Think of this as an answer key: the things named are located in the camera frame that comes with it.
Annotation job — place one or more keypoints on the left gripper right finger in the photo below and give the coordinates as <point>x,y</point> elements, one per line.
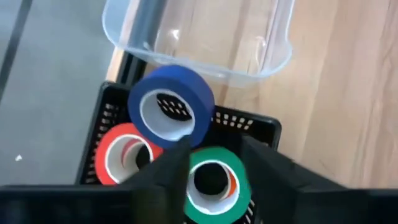
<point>270,186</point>

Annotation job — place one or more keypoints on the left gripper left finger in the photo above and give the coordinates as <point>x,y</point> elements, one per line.
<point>161,193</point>

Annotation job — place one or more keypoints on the orange tape roll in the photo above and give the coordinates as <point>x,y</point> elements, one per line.
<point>232,186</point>

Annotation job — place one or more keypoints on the green tape roll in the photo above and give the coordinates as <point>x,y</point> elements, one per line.
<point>217,154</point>

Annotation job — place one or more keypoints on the red tape roll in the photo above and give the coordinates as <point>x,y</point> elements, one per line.
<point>105,149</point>

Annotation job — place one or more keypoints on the purple tape roll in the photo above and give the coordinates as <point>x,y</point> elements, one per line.
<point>174,77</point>

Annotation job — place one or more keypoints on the black plastic bin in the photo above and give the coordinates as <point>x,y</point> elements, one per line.
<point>269,129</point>

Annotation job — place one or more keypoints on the small white floor scrap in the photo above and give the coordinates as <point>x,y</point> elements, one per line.
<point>18,158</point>

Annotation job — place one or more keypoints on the clear plastic bin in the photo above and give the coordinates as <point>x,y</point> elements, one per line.
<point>202,37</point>

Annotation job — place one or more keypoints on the black aluminium table frame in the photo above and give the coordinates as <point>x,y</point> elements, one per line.
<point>132,70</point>

